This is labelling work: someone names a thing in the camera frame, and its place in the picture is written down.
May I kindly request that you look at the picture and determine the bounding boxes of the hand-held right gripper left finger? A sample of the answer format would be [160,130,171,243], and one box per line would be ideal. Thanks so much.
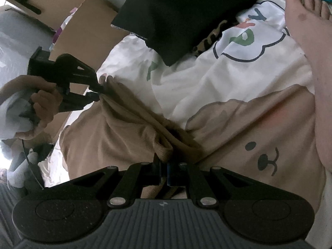
[73,153,163,209]

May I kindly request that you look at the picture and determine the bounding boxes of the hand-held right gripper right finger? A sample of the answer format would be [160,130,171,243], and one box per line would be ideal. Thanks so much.
[167,161,257,209]

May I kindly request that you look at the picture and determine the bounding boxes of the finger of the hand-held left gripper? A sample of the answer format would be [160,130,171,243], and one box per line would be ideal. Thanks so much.
[60,92,101,112]
[70,62,107,95]

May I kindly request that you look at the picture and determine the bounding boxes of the brown printed t-shirt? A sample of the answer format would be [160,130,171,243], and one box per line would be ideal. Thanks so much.
[60,75,205,200]

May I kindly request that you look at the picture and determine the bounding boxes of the person's left hand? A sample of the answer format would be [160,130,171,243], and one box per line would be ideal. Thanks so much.
[0,75,63,142]

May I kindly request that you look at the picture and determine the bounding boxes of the brown cardboard sheet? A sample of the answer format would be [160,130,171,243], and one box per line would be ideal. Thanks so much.
[39,0,130,146]

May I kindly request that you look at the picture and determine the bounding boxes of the grey plush toy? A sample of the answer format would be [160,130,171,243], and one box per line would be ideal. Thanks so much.
[6,149,39,188]

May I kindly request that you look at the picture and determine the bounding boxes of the white bear print bedsheet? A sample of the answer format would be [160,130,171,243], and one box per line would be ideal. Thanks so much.
[39,0,332,249]

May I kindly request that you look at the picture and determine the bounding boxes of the black folded garment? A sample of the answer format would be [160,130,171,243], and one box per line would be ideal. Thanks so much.
[111,0,260,67]

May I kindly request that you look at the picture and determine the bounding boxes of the leopard print cloth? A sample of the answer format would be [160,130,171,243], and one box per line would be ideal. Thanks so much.
[192,19,235,57]

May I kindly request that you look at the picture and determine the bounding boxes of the person's bare foot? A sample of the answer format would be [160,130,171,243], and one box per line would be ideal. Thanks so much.
[284,0,332,173]

